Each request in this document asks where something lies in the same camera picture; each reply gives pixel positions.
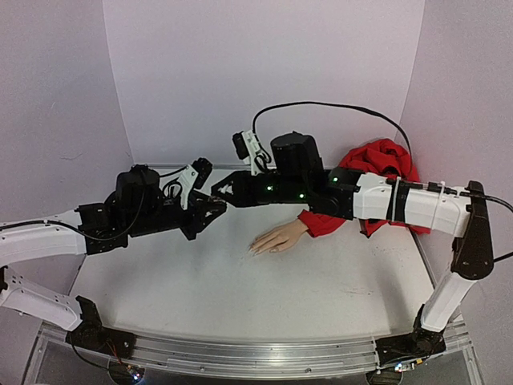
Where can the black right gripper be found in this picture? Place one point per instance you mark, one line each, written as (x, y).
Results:
(244, 188)

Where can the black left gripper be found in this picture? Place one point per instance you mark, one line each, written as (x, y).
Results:
(199, 211)

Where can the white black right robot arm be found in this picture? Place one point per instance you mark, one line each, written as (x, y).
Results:
(460, 212)

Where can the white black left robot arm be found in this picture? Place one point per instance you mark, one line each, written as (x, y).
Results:
(82, 231)

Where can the mannequin hand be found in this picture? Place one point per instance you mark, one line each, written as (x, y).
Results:
(279, 239)

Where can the red dress cloth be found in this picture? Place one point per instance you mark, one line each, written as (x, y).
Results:
(383, 157)

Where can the aluminium table edge rail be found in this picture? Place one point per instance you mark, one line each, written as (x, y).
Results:
(214, 166)

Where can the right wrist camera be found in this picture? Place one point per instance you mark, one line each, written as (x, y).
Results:
(251, 152)

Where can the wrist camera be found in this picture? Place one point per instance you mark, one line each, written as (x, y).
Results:
(251, 152)
(192, 177)

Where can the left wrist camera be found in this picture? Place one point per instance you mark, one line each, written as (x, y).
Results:
(192, 177)

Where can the aluminium front base frame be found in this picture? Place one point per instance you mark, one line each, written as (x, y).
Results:
(266, 360)

